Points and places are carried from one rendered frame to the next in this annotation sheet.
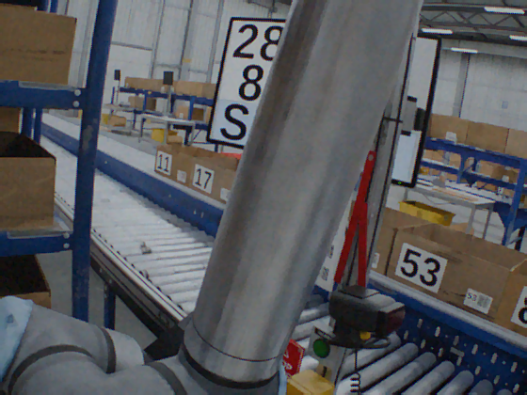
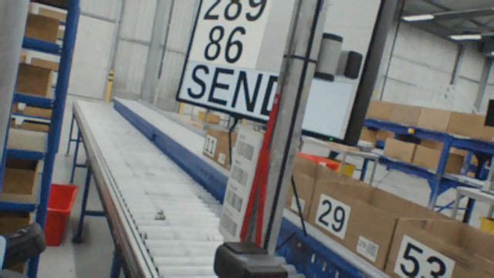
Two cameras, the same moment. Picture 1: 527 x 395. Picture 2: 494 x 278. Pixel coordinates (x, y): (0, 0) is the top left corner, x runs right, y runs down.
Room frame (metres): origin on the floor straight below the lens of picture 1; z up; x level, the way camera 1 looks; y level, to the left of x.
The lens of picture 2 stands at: (0.11, -0.31, 1.30)
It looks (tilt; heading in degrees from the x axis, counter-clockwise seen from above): 6 degrees down; 17
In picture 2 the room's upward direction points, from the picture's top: 12 degrees clockwise
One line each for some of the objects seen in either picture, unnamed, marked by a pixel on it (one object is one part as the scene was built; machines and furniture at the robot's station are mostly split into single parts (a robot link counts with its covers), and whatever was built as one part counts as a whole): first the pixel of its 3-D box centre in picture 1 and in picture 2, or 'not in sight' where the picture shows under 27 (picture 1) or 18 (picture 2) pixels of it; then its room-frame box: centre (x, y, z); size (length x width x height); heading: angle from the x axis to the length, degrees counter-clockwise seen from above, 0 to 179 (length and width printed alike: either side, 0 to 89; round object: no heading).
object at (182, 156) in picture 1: (193, 165); (238, 150); (2.38, 0.44, 0.96); 0.39 x 0.29 x 0.17; 45
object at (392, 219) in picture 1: (365, 230); (377, 222); (1.54, -0.38, 0.96); 0.39 x 0.29 x 0.17; 44
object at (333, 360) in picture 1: (326, 346); not in sight; (0.69, -0.15, 0.95); 0.07 x 0.03 x 0.07; 44
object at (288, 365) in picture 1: (292, 369); not in sight; (0.74, -0.11, 0.85); 0.16 x 0.01 x 0.13; 44
